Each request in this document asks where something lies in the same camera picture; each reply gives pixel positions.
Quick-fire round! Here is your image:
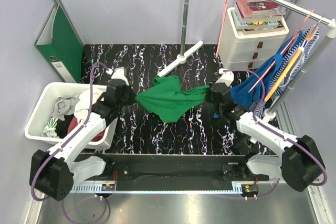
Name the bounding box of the green tank top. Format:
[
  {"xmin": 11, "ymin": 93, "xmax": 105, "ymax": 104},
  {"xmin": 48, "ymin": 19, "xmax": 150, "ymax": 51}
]
[{"xmin": 135, "ymin": 75, "xmax": 210, "ymax": 123}]

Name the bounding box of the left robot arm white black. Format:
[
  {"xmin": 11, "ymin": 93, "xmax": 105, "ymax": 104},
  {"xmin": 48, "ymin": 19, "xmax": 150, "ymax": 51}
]
[{"xmin": 29, "ymin": 77, "xmax": 135, "ymax": 201}]

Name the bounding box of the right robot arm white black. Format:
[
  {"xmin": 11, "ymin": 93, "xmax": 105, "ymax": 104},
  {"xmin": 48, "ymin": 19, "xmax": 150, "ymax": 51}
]
[{"xmin": 205, "ymin": 83, "xmax": 328, "ymax": 192}]

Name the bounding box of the blue tank top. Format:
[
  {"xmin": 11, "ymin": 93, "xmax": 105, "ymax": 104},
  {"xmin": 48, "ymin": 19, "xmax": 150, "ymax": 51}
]
[{"xmin": 230, "ymin": 39, "xmax": 291, "ymax": 111}]

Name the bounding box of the blue white striped top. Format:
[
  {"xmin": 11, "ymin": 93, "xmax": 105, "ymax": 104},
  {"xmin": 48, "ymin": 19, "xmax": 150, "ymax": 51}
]
[{"xmin": 246, "ymin": 24, "xmax": 320, "ymax": 117}]

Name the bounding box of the pink hanger with blue top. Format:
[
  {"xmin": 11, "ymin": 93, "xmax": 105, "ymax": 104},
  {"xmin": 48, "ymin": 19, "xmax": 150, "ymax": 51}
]
[{"xmin": 248, "ymin": 9, "xmax": 315, "ymax": 93}]

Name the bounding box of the orange wooden hanger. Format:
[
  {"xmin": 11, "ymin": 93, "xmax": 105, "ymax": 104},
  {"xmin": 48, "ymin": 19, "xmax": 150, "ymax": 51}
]
[{"xmin": 264, "ymin": 25, "xmax": 319, "ymax": 102}]

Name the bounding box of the white garment in bin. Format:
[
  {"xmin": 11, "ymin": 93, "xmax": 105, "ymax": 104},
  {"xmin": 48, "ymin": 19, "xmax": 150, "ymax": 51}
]
[{"xmin": 74, "ymin": 88, "xmax": 103, "ymax": 121}]

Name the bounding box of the white three-drawer unit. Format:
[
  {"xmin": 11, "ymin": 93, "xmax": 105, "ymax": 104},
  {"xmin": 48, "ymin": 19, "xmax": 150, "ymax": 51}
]
[{"xmin": 218, "ymin": 7, "xmax": 289, "ymax": 69}]

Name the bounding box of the maroon garment in bin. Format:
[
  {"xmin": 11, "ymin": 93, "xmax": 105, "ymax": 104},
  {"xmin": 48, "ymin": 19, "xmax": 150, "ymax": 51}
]
[{"xmin": 67, "ymin": 118, "xmax": 105, "ymax": 142}]

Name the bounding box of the metal clothes rack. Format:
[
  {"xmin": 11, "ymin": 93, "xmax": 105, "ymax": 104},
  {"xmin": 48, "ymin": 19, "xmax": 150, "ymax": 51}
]
[{"xmin": 157, "ymin": 0, "xmax": 335, "ymax": 122}]

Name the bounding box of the grey garment in bin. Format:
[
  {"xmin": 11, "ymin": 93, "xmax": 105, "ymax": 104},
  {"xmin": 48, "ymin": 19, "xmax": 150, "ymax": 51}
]
[{"xmin": 51, "ymin": 97, "xmax": 79, "ymax": 121}]

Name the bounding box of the middle book teal cover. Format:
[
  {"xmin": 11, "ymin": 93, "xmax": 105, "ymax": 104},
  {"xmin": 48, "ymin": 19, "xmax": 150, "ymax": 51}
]
[{"xmin": 230, "ymin": 9, "xmax": 282, "ymax": 27}]

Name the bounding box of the white laundry bin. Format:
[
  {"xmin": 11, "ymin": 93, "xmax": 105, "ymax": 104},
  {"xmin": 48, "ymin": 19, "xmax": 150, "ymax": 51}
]
[{"xmin": 24, "ymin": 82, "xmax": 118, "ymax": 150}]

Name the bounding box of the green white striped garment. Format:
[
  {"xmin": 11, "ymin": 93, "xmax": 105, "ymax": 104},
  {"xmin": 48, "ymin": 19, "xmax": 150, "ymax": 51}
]
[{"xmin": 41, "ymin": 118, "xmax": 59, "ymax": 138}]

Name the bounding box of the green lever arch binder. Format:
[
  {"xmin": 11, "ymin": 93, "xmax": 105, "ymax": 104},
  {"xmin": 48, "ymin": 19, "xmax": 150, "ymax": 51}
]
[{"xmin": 35, "ymin": 6, "xmax": 83, "ymax": 83}]

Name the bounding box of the bottom book yellow black cover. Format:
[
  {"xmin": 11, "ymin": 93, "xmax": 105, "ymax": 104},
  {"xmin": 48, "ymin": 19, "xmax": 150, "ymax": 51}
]
[{"xmin": 236, "ymin": 21, "xmax": 284, "ymax": 35}]

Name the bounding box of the top book pink cover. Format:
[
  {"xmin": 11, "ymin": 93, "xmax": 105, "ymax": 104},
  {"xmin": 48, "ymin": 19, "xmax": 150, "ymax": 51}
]
[{"xmin": 235, "ymin": 0, "xmax": 287, "ymax": 18}]

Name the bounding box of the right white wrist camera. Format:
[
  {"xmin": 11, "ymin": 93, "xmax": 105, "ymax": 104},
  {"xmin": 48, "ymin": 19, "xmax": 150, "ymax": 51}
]
[{"xmin": 216, "ymin": 68, "xmax": 234, "ymax": 87}]

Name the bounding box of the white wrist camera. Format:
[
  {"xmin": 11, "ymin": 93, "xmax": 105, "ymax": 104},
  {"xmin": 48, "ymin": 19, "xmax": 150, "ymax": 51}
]
[
  {"xmin": 105, "ymin": 67, "xmax": 129, "ymax": 85},
  {"xmin": 216, "ymin": 68, "xmax": 234, "ymax": 87}
]

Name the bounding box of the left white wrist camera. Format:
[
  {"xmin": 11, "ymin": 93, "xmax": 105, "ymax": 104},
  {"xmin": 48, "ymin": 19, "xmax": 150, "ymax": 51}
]
[{"xmin": 105, "ymin": 67, "xmax": 129, "ymax": 85}]

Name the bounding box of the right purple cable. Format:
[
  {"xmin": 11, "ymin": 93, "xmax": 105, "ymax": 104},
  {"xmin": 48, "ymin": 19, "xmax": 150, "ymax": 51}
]
[{"xmin": 223, "ymin": 69, "xmax": 328, "ymax": 200}]

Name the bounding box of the purple cable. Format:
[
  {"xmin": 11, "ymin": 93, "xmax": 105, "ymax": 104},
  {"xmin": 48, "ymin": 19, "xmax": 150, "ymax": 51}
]
[
  {"xmin": 223, "ymin": 69, "xmax": 328, "ymax": 200},
  {"xmin": 29, "ymin": 62, "xmax": 112, "ymax": 223}
]

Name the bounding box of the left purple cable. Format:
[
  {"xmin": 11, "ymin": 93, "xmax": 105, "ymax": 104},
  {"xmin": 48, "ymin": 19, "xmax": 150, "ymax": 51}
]
[{"xmin": 29, "ymin": 62, "xmax": 112, "ymax": 223}]

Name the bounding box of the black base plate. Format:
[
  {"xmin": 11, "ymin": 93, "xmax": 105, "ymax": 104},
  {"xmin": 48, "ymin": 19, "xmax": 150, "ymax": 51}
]
[{"xmin": 92, "ymin": 153, "xmax": 269, "ymax": 194}]

